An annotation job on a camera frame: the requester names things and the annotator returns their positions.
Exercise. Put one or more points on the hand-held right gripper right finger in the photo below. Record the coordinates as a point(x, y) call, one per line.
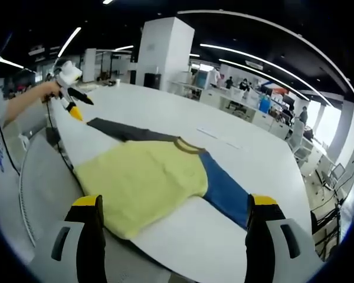
point(262, 236)

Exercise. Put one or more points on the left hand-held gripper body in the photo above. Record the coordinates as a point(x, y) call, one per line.
point(69, 75)

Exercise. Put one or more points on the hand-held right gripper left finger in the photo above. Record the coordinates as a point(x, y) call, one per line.
point(90, 236)

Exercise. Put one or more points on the yellow garment with blue sleeve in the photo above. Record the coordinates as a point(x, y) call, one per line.
point(141, 182)

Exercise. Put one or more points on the person's left hand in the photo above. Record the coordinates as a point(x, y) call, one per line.
point(51, 91)

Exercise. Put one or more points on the white paper cup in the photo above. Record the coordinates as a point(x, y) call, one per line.
point(117, 82)

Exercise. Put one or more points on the black cabinet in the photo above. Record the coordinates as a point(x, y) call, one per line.
point(152, 80)

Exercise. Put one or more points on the white square pillar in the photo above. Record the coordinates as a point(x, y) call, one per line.
point(165, 53)

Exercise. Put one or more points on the white office chair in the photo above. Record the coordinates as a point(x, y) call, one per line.
point(296, 132)

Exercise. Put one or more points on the white glass-front cabinet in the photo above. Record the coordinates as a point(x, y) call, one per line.
point(201, 77)

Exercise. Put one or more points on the blue container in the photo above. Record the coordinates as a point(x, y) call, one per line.
point(265, 106)

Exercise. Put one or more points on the row of white office desks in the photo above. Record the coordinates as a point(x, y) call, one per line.
point(212, 95)

